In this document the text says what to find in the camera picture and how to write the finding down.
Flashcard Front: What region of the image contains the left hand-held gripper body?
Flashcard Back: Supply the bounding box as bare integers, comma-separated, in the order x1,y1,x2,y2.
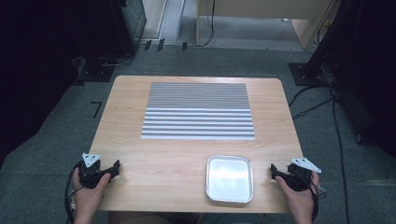
78,152,108,189

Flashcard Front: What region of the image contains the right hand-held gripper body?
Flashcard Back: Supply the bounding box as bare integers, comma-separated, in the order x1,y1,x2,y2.
281,157,322,192

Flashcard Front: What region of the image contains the silver metal tray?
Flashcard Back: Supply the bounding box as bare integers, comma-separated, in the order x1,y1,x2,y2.
205,154,254,204

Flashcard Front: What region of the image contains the person's right hand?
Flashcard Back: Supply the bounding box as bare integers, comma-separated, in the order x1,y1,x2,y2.
275,171,320,217

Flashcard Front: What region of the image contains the person's left hand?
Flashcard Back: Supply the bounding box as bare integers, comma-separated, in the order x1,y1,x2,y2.
72,167,112,217

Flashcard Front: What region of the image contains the black stand base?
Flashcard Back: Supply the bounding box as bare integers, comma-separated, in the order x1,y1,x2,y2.
76,55,115,84
288,62,332,88

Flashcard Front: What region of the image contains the grey white striped placemat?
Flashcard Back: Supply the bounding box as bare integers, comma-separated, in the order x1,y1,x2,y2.
140,82,256,141

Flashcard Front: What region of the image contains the dark curtain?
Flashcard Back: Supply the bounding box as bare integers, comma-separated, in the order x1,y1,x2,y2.
0,0,122,169
303,0,396,158

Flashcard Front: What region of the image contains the black equipment cabinet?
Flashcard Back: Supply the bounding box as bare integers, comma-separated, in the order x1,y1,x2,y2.
110,0,148,58

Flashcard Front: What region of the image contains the light wooden desk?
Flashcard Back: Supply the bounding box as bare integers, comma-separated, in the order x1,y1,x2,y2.
195,0,341,51

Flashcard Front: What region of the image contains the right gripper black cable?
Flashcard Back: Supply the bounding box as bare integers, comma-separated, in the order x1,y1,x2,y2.
306,174,328,222

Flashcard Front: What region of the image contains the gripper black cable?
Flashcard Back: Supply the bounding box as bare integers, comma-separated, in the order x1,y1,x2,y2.
306,174,328,222
64,161,85,224

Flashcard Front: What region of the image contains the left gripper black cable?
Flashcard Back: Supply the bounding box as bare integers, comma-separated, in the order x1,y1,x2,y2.
64,161,85,224

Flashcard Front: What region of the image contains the long black floor cable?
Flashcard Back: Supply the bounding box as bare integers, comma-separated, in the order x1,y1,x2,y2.
330,90,351,224

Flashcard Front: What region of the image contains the looped black floor cable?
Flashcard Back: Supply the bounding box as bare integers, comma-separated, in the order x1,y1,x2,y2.
98,50,135,68

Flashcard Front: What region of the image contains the black hanging cable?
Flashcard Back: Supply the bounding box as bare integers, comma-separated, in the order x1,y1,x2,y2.
195,0,217,49

